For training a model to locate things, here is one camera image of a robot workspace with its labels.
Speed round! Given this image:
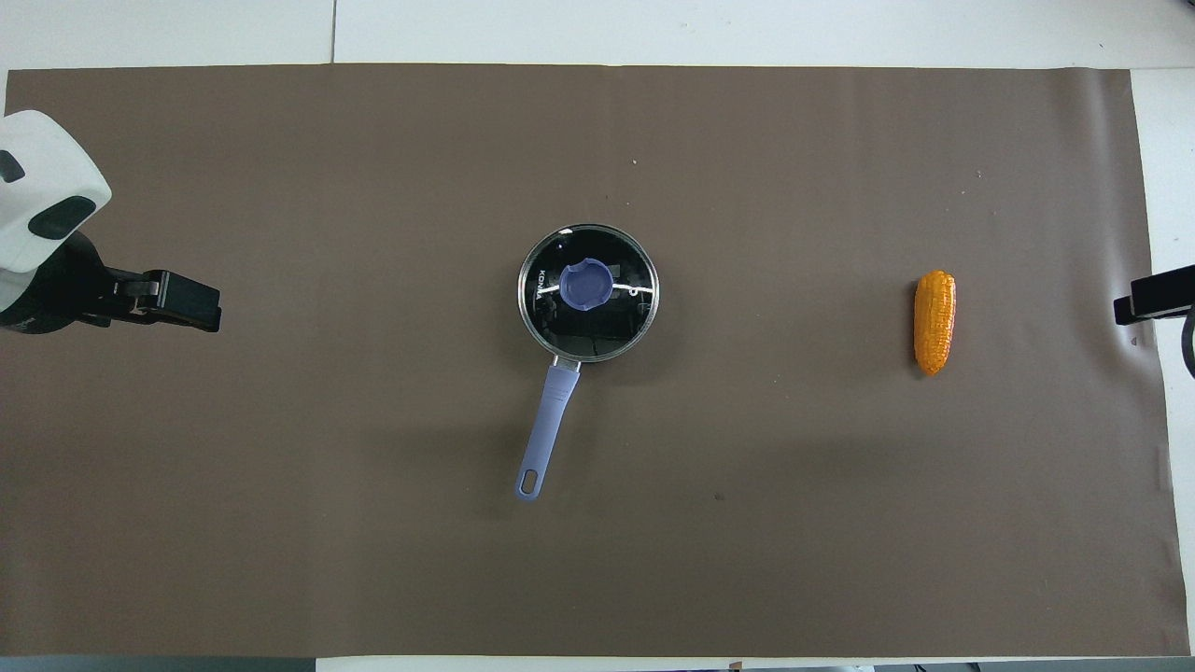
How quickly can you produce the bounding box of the glass lid with purple knob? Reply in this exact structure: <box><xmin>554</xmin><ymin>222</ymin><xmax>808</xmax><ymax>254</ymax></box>
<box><xmin>517</xmin><ymin>224</ymin><xmax>660</xmax><ymax>364</ymax></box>

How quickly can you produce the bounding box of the orange toy corn cob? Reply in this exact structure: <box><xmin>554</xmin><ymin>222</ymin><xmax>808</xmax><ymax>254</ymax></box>
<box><xmin>913</xmin><ymin>270</ymin><xmax>957</xmax><ymax>376</ymax></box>

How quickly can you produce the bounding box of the dark pot with purple handle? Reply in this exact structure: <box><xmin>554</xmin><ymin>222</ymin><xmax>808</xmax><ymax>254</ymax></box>
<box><xmin>514</xmin><ymin>224</ymin><xmax>660</xmax><ymax>502</ymax></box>

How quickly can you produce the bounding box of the brown table mat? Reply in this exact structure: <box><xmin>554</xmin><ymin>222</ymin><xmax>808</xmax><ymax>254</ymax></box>
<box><xmin>0</xmin><ymin>63</ymin><xmax>1192</xmax><ymax>659</ymax></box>

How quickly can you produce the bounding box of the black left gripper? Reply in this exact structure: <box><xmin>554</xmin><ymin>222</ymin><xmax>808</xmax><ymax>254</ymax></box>
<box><xmin>0</xmin><ymin>231</ymin><xmax>222</xmax><ymax>334</ymax></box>

